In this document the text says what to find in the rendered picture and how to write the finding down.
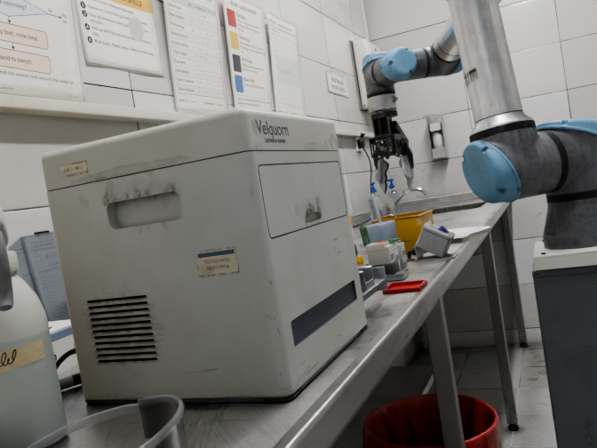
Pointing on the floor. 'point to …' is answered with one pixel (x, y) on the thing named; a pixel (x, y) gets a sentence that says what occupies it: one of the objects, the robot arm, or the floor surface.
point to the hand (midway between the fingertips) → (397, 187)
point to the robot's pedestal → (570, 350)
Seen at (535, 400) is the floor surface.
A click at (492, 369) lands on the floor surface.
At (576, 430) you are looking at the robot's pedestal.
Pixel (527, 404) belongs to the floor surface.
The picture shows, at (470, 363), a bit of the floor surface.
